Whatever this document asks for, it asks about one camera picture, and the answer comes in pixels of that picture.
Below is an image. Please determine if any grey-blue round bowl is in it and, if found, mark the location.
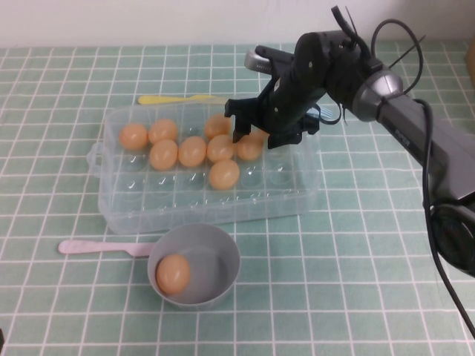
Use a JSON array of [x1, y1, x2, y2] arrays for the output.
[[147, 222, 241, 311]]

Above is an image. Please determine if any black zip tie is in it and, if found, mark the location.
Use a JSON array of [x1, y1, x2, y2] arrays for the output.
[[321, 90, 349, 128], [387, 34, 427, 70], [343, 5, 360, 42]]

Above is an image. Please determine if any brown egg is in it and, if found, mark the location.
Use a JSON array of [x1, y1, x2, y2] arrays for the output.
[[208, 159, 240, 191], [155, 254, 191, 296], [236, 131, 266, 162], [206, 133, 237, 163], [203, 113, 233, 141], [148, 119, 179, 145], [177, 136, 208, 168], [119, 123, 148, 151], [149, 139, 179, 171]]

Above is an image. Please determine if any yellow plastic knife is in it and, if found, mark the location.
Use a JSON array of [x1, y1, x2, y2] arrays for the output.
[[137, 95, 226, 106]]

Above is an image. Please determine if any clear plastic egg box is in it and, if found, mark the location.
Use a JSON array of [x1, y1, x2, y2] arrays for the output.
[[86, 102, 322, 235]]

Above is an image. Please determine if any blue plastic fork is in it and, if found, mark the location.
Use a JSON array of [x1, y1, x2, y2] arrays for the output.
[[309, 105, 330, 122]]

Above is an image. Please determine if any green checkered tablecloth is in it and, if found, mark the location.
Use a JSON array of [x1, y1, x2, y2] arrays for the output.
[[0, 39, 475, 356]]

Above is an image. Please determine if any pink plastic knife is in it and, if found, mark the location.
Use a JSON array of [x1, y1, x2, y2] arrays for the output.
[[58, 239, 157, 258]]

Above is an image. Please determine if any black camera cable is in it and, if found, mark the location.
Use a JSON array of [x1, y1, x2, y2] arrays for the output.
[[330, 4, 374, 70]]

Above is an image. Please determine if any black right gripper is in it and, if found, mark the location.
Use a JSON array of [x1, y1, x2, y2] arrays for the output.
[[223, 55, 327, 151]]

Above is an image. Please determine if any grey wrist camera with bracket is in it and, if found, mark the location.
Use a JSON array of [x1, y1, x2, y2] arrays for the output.
[[243, 44, 298, 74]]

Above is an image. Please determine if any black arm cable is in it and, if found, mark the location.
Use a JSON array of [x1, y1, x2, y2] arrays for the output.
[[372, 19, 475, 337]]

